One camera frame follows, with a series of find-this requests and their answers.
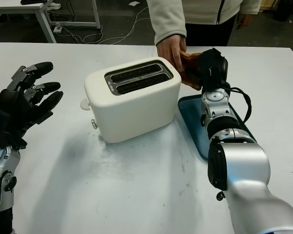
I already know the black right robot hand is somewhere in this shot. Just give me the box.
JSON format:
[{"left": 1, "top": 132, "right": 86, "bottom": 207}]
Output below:
[{"left": 197, "top": 48, "right": 231, "bottom": 90}]

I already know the person's left hand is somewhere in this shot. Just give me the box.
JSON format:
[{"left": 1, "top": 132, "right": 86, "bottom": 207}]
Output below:
[{"left": 236, "top": 12, "right": 252, "bottom": 31}]

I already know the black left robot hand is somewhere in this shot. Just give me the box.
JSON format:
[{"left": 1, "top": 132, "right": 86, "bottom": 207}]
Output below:
[{"left": 0, "top": 61, "right": 64, "bottom": 148}]

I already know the person's right hand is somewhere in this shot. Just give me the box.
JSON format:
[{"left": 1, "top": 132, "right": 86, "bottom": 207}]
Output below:
[{"left": 156, "top": 36, "right": 188, "bottom": 74}]

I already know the brown toast slice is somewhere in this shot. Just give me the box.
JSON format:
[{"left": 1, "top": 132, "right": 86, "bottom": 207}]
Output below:
[{"left": 180, "top": 50, "right": 203, "bottom": 92}]

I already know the person's left forearm cream sleeve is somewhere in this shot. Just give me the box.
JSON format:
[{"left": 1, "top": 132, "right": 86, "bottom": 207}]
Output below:
[{"left": 238, "top": 0, "right": 262, "bottom": 16}]

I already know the person's right forearm cream sleeve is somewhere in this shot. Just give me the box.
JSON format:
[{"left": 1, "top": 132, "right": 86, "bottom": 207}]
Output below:
[{"left": 146, "top": 0, "right": 188, "bottom": 47}]

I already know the person in cream jacket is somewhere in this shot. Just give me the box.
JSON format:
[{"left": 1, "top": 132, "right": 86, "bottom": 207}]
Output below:
[{"left": 180, "top": 0, "right": 242, "bottom": 47}]

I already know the cream white two-slot toaster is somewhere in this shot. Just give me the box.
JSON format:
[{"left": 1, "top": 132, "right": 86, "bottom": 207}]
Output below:
[{"left": 80, "top": 58, "right": 182, "bottom": 144}]

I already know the black bag on floor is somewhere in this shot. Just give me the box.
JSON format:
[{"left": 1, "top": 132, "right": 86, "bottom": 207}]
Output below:
[{"left": 273, "top": 0, "right": 293, "bottom": 21}]

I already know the teal plastic tray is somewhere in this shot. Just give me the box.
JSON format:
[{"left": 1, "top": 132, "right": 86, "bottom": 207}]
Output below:
[{"left": 177, "top": 95, "right": 257, "bottom": 161}]

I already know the white metal-legged desk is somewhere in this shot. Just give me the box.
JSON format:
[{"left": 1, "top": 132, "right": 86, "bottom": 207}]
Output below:
[{"left": 0, "top": 0, "right": 101, "bottom": 44}]

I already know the black flat device on desk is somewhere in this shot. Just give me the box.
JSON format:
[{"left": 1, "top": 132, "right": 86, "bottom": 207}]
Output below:
[{"left": 21, "top": 0, "right": 55, "bottom": 5}]

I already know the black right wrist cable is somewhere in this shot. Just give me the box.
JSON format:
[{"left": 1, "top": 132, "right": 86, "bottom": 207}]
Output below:
[{"left": 222, "top": 85, "right": 253, "bottom": 125}]

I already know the white floor cable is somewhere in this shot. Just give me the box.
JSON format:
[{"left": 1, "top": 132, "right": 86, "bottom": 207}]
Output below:
[{"left": 61, "top": 6, "right": 150, "bottom": 45}]

